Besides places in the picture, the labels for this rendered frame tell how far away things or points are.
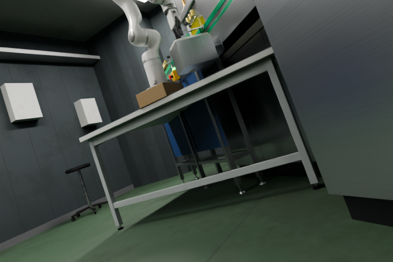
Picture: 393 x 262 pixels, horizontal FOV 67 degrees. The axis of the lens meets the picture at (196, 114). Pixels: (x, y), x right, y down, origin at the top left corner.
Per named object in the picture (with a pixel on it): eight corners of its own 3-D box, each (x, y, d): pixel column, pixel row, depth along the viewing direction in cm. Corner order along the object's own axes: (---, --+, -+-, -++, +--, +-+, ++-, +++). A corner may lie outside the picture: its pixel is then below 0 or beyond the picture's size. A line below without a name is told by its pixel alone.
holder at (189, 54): (227, 55, 177) (218, 31, 178) (185, 66, 168) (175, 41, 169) (217, 65, 193) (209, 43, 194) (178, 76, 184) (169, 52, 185)
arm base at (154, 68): (166, 81, 185) (157, 54, 187) (141, 92, 192) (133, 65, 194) (178, 84, 203) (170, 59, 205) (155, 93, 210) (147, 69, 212)
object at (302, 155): (321, 188, 148) (269, 55, 154) (116, 230, 223) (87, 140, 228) (323, 183, 156) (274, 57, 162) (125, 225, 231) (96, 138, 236)
